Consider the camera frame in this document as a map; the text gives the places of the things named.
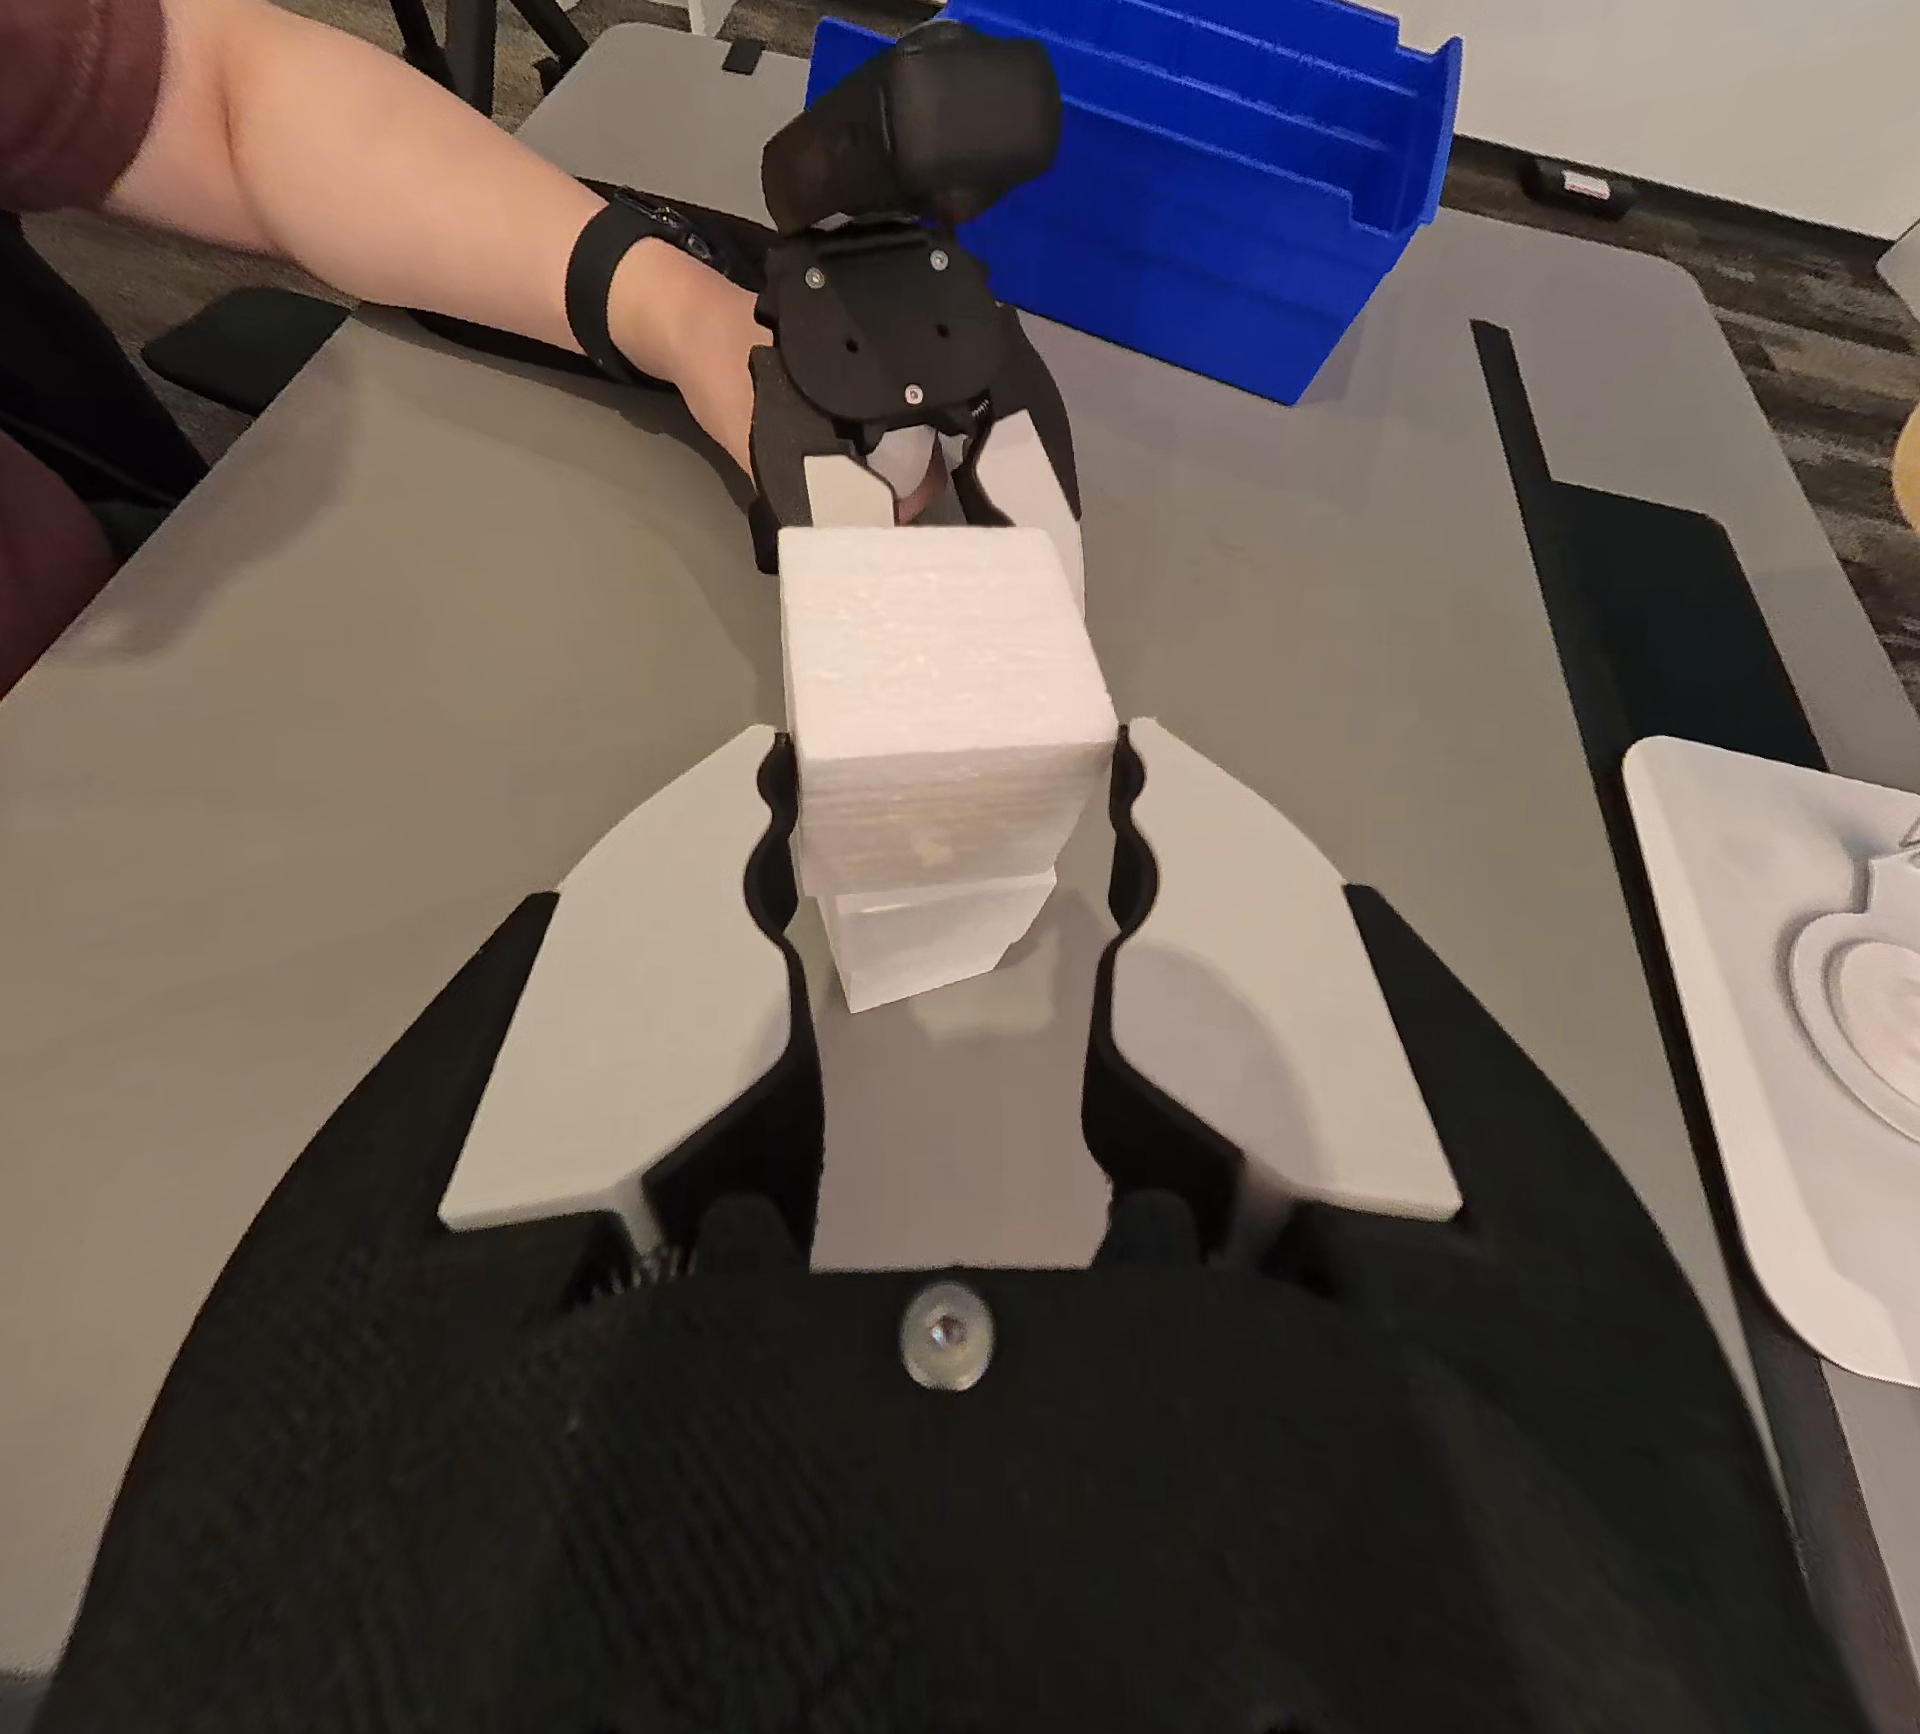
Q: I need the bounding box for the person's left hand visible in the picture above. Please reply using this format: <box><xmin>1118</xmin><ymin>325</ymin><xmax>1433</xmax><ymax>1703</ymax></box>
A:
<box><xmin>657</xmin><ymin>263</ymin><xmax>778</xmax><ymax>480</ymax></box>

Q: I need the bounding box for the white foam cube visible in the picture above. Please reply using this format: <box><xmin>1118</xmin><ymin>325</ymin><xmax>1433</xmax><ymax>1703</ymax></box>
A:
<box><xmin>817</xmin><ymin>869</ymin><xmax>1060</xmax><ymax>1013</ymax></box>
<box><xmin>777</xmin><ymin>526</ymin><xmax>1123</xmax><ymax>896</ymax></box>

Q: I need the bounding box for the black flat object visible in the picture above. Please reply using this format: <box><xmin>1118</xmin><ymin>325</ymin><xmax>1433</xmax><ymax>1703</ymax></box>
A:
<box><xmin>142</xmin><ymin>285</ymin><xmax>355</xmax><ymax>416</ymax></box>

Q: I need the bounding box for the wooden board document stand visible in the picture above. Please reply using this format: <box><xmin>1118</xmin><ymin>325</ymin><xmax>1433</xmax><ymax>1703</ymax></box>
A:
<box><xmin>1622</xmin><ymin>406</ymin><xmax>1920</xmax><ymax>1387</ymax></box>

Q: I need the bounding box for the person's left forearm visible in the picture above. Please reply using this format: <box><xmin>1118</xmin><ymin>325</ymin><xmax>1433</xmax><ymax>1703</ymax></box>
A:
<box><xmin>113</xmin><ymin>0</ymin><xmax>679</xmax><ymax>393</ymax></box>

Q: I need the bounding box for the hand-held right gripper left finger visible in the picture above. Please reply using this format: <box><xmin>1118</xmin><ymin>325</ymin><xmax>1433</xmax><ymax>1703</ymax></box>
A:
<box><xmin>439</xmin><ymin>719</ymin><xmax>829</xmax><ymax>1273</ymax></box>

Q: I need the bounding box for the blue plastic bin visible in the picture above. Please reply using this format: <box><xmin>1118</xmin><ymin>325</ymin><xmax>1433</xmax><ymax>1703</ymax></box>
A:
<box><xmin>804</xmin><ymin>0</ymin><xmax>1465</xmax><ymax>407</ymax></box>

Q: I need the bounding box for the black power adapter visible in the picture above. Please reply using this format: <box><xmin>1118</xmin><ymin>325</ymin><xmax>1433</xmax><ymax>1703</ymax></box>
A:
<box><xmin>1523</xmin><ymin>155</ymin><xmax>1638</xmax><ymax>222</ymax></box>

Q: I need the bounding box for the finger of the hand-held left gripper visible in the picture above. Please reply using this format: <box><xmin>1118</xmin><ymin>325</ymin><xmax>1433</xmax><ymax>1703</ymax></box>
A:
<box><xmin>973</xmin><ymin>401</ymin><xmax>1091</xmax><ymax>613</ymax></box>
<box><xmin>803</xmin><ymin>449</ymin><xmax>906</xmax><ymax>535</ymax></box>

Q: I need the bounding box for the person in maroon shirt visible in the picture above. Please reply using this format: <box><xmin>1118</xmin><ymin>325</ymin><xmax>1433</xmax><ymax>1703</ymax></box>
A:
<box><xmin>0</xmin><ymin>0</ymin><xmax>168</xmax><ymax>701</ymax></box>

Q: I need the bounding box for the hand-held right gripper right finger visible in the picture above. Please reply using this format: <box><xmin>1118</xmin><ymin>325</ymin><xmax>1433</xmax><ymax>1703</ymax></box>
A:
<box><xmin>1083</xmin><ymin>716</ymin><xmax>1465</xmax><ymax>1273</ymax></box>

